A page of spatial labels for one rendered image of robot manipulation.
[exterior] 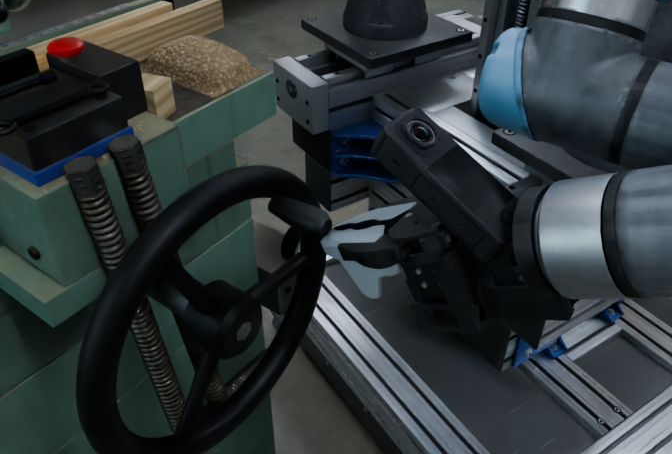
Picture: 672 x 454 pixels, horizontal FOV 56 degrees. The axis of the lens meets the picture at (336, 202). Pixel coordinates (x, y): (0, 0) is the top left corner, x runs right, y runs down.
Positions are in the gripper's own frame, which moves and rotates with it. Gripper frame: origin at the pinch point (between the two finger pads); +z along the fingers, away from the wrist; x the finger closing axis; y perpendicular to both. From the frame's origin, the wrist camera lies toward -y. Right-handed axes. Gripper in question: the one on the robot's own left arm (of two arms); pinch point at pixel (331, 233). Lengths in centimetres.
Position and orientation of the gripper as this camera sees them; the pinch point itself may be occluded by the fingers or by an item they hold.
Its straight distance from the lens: 54.0
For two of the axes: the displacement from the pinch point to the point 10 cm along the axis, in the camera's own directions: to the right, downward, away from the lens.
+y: 4.1, 8.7, 2.7
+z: -6.9, 1.1, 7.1
